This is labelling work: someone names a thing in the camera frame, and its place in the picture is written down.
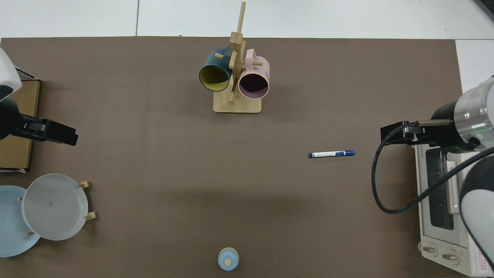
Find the blue and white marker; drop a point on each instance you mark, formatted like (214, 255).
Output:
(328, 154)

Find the wooden plate rack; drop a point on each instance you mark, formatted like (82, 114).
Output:
(85, 184)

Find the grey plate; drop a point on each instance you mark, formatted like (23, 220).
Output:
(54, 208)

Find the pale toaster oven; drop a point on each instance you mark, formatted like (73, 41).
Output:
(436, 231)

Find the brown table cloth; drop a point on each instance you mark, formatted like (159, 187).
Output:
(154, 154)

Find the light blue plate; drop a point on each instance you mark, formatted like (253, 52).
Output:
(9, 231)

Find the dark teal cup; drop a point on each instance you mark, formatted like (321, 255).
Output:
(214, 77)

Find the wooden cup stand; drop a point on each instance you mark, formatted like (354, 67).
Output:
(237, 106)

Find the pink cup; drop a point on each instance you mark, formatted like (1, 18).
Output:
(259, 69)

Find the small blue round bell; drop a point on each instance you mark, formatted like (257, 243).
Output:
(227, 258)

